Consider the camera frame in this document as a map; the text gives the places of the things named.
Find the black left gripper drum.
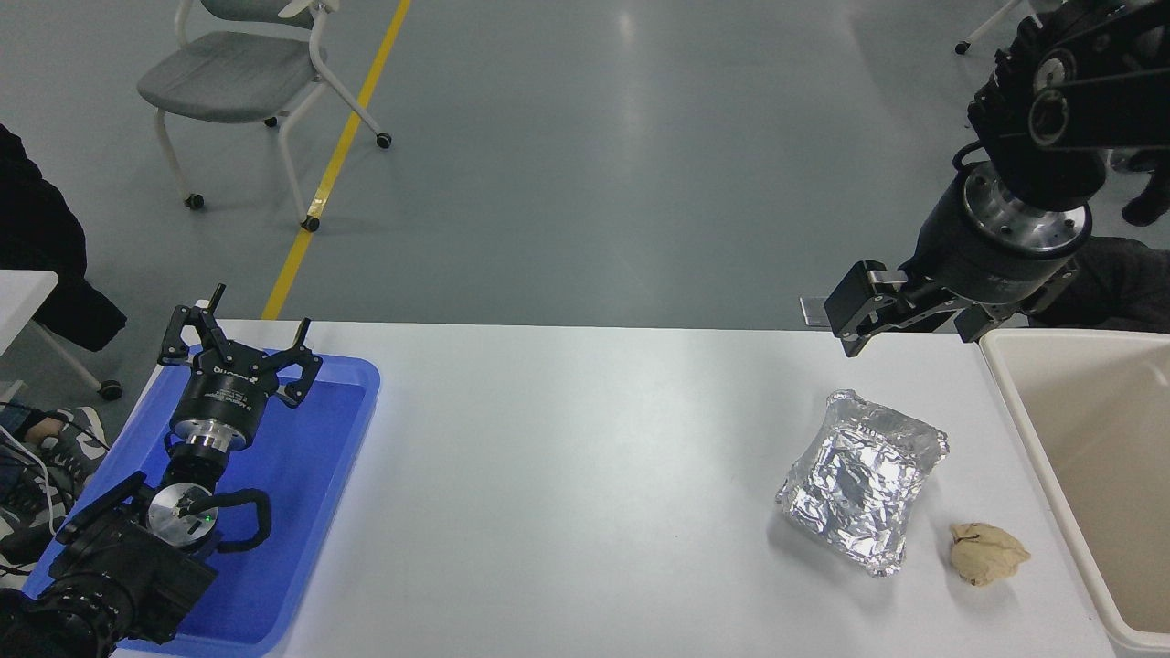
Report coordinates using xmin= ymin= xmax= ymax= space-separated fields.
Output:
xmin=172 ymin=345 xmax=281 ymax=440

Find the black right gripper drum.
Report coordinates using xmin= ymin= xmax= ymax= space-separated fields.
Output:
xmin=911 ymin=181 xmax=1080 ymax=305

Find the silver foil tray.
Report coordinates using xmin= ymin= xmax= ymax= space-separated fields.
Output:
xmin=775 ymin=389 xmax=951 ymax=578

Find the blue plastic tray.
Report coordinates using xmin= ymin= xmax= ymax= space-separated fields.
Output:
xmin=20 ymin=352 xmax=381 ymax=657

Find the person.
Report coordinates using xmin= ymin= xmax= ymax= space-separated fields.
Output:
xmin=1031 ymin=146 xmax=1170 ymax=332
xmin=0 ymin=122 xmax=128 ymax=354

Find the grey white sneaker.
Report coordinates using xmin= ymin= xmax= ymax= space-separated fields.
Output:
xmin=32 ymin=406 xmax=112 ymax=499
xmin=0 ymin=473 xmax=76 ymax=569

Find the small white table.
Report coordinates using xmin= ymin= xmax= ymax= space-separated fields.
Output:
xmin=0 ymin=270 xmax=125 ymax=402

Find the large pale bin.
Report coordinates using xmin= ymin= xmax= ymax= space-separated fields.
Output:
xmin=978 ymin=327 xmax=1170 ymax=658

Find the crumpled tan paper ball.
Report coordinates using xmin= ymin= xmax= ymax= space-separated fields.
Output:
xmin=949 ymin=522 xmax=1032 ymax=588

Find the wheeled chair with white legs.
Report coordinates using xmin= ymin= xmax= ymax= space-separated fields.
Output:
xmin=954 ymin=0 xmax=1040 ymax=56

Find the grey wheeled chair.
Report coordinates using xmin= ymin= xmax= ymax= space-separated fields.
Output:
xmin=136 ymin=0 xmax=394 ymax=233

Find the white cable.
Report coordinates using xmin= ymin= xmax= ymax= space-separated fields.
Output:
xmin=0 ymin=424 xmax=54 ymax=517

